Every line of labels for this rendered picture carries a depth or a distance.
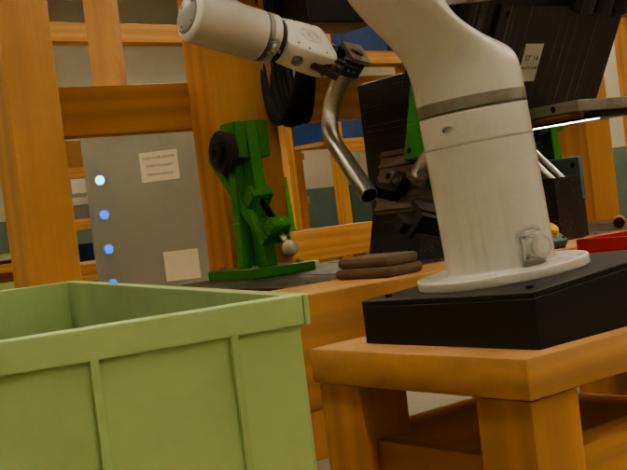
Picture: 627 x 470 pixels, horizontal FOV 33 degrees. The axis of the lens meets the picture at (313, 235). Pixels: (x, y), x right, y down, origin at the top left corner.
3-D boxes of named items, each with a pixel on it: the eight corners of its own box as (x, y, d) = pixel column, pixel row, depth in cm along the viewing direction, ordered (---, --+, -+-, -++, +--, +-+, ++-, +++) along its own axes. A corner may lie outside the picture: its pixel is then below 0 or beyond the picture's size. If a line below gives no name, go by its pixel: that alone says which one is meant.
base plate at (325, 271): (745, 219, 213) (744, 208, 213) (287, 301, 151) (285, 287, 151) (581, 229, 248) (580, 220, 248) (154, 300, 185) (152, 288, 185)
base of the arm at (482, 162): (627, 255, 115) (596, 85, 114) (484, 293, 106) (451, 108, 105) (517, 260, 132) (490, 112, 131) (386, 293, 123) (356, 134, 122)
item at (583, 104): (642, 113, 184) (640, 95, 184) (579, 117, 174) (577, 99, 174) (483, 140, 216) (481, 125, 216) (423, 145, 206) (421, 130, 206)
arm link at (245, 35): (236, 44, 181) (256, 69, 175) (166, 24, 174) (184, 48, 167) (257, -1, 178) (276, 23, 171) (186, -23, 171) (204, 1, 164)
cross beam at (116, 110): (552, 104, 264) (549, 68, 264) (48, 138, 190) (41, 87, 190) (537, 107, 268) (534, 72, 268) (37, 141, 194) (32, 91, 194)
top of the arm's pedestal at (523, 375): (723, 341, 116) (719, 305, 116) (531, 403, 97) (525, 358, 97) (501, 335, 142) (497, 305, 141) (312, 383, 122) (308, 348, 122)
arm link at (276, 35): (277, 30, 171) (293, 34, 173) (261, 0, 177) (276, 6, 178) (254, 72, 175) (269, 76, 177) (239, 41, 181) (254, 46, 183)
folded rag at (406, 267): (424, 270, 152) (422, 249, 151) (387, 278, 146) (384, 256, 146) (371, 273, 159) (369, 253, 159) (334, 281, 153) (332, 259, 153)
